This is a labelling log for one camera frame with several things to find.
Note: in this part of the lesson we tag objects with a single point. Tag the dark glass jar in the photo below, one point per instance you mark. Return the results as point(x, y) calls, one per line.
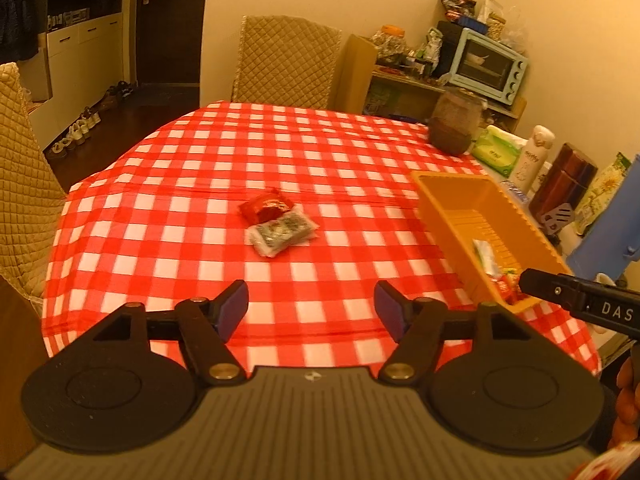
point(454, 125)

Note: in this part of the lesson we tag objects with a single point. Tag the brown thermos flask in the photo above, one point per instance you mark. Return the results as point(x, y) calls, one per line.
point(562, 185)

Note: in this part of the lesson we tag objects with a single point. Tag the orange lid jar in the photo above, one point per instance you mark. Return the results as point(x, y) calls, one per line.
point(389, 42)

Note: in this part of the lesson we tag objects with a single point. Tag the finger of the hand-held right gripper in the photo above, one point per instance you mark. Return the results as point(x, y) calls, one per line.
point(545, 285)

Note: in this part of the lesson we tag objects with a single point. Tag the wooden side shelf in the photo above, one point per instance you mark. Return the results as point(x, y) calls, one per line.
point(355, 75)

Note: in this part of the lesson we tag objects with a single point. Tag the dark snack bag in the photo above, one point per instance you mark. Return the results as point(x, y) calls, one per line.
point(456, 2)

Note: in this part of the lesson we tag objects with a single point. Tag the white drinking bottle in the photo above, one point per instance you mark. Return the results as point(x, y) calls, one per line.
point(532, 160)

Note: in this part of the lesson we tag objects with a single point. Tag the red white clothing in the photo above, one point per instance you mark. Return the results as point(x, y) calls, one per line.
point(612, 465)

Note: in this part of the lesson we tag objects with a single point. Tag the dark hanging cloth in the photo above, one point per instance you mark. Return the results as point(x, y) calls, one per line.
point(20, 5)

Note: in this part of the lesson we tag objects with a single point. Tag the person's right hand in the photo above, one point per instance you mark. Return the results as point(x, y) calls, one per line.
point(627, 400)

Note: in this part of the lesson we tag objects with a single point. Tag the clear bag of nuts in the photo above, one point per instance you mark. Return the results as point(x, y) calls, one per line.
point(497, 22)

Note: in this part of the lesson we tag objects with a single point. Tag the square red snack packet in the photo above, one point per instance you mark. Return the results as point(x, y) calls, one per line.
point(506, 291)

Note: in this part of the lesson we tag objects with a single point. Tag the quilted beige chair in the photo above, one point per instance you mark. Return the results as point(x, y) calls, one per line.
point(287, 60)
point(25, 185)

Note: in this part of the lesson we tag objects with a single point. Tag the blue box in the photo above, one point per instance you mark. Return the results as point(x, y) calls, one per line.
point(610, 240)

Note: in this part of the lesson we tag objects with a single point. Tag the white cabinet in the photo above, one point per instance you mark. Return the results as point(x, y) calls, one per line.
point(85, 60)

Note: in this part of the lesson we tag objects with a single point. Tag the grey clear snack packet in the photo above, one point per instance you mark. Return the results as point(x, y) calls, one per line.
point(282, 232)

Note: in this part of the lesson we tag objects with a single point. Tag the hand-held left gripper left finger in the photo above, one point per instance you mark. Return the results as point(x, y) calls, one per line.
point(232, 307)

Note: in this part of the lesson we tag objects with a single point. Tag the light blue toaster oven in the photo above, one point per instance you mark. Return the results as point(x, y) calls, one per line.
point(487, 67)

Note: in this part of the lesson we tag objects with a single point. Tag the orange plastic tray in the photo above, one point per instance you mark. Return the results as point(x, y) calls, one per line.
point(460, 215)

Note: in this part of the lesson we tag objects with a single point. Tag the yellow candy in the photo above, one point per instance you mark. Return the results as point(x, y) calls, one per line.
point(485, 255)

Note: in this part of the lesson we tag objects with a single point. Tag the red checked tablecloth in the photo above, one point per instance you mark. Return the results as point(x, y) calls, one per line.
point(175, 220)

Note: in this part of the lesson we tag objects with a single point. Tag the dark wooden door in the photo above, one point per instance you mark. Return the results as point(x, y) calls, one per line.
point(170, 30)

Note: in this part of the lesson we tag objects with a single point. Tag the green flower print bag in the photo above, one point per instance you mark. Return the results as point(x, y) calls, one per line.
point(602, 195)

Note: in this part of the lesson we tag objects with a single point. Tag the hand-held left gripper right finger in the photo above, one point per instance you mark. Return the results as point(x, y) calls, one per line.
point(390, 310)

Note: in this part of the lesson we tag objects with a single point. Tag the green tissue pack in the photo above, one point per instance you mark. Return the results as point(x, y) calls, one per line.
point(497, 152)

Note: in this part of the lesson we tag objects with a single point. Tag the row of shoes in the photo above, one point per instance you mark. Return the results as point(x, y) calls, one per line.
point(80, 127)

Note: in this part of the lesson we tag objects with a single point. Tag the large red snack packet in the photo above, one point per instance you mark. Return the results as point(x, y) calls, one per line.
point(265, 206)

